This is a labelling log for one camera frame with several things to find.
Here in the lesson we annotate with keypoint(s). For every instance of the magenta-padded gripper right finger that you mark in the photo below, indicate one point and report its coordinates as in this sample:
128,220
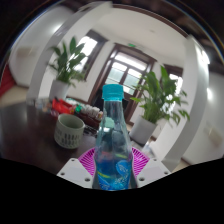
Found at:
151,171

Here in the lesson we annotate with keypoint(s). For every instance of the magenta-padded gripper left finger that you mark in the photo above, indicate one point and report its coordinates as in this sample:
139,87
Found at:
75,173

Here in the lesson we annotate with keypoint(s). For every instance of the clear bottle with cyan cap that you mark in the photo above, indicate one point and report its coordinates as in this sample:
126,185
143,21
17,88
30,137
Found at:
112,156

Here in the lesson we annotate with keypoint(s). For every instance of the grey patterned ceramic mug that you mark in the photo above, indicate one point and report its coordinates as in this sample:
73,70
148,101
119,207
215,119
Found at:
68,135

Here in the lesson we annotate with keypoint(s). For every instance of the brown wooden tray with cups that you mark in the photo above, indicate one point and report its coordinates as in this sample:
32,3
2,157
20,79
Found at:
90,116

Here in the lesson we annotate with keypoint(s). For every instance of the large potted plant, white pot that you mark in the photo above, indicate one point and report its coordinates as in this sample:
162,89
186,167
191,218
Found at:
160,100

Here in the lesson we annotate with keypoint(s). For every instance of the brown-framed window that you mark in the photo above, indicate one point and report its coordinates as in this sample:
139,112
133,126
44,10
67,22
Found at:
175,81
88,46

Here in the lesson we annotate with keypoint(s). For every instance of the brown wooden double door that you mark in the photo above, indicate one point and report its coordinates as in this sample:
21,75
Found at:
133,70

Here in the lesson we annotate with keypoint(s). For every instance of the small potted plant, white pot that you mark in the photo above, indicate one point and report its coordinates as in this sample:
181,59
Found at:
66,63

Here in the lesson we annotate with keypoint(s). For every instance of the red carpeted stairs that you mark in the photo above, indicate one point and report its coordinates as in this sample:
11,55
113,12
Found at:
6,81

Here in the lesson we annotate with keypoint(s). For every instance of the green exit sign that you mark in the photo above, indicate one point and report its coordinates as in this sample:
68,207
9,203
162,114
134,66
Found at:
132,45

